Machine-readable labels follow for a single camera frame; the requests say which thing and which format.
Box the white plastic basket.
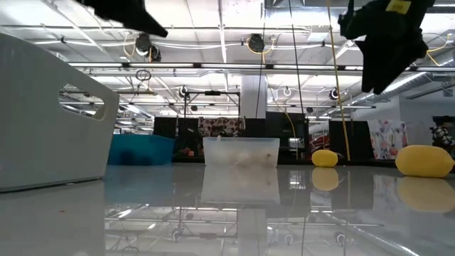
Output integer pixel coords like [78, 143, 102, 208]
[0, 32, 120, 193]

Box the person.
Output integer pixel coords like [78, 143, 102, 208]
[429, 115, 455, 147]

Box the white floral cloth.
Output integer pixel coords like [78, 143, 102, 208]
[368, 119, 409, 161]

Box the silver air duct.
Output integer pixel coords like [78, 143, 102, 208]
[350, 58, 455, 107]

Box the clear plastic bin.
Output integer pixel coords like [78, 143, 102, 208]
[203, 137, 281, 168]

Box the large right yellow lemon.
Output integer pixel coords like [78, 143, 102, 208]
[395, 144, 455, 178]

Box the black rack frame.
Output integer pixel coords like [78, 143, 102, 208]
[183, 90, 242, 138]

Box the yellow label sticker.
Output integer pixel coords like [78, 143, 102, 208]
[385, 0, 412, 15]

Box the brown floral cloth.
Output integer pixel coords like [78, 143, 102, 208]
[198, 116, 246, 138]

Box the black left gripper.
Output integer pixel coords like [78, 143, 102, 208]
[76, 0, 169, 38]

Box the small yellow lemon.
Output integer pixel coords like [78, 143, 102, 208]
[311, 149, 339, 168]

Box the plain white cloth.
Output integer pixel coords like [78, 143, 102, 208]
[405, 120, 438, 146]

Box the red equipment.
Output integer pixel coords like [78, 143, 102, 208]
[309, 132, 330, 152]

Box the black ceiling cable reel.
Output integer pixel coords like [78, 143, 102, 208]
[247, 33, 266, 54]
[134, 32, 162, 63]

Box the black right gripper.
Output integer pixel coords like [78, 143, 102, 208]
[337, 0, 436, 95]

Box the long ceiling light bar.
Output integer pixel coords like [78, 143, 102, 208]
[67, 62, 455, 73]

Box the white building column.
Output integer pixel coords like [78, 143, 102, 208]
[240, 74, 268, 119]

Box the teal plastic basket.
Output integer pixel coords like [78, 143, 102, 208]
[107, 134, 176, 166]

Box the yellow hanging cable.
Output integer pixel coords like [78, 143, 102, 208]
[326, 0, 352, 161]

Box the black partition panel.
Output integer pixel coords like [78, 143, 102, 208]
[265, 112, 310, 161]
[153, 117, 200, 163]
[328, 119, 373, 161]

